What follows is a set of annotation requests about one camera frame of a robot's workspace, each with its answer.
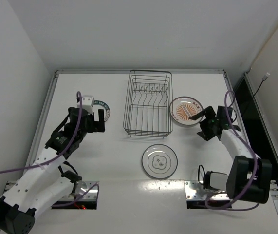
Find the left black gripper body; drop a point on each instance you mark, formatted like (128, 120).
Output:
(94, 122)

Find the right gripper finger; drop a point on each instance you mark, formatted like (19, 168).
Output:
(199, 115)
(201, 134)

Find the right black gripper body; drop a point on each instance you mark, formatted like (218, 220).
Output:
(207, 122)

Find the orange sunburst plate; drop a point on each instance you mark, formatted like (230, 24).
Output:
(184, 107)

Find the black rim flower plate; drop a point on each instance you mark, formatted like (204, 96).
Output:
(159, 161)

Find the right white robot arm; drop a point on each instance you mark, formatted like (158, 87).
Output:
(250, 176)

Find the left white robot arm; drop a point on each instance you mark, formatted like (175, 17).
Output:
(25, 201)

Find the green rim plate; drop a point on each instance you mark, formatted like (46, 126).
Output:
(101, 105)

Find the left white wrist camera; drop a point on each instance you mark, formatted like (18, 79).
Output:
(87, 104)

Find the wire dish rack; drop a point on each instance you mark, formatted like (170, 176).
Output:
(148, 104)

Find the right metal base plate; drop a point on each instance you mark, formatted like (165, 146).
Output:
(194, 191)

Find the metal base plate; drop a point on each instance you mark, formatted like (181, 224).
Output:
(194, 191)
(85, 191)

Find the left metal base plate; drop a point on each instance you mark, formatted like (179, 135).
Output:
(85, 191)

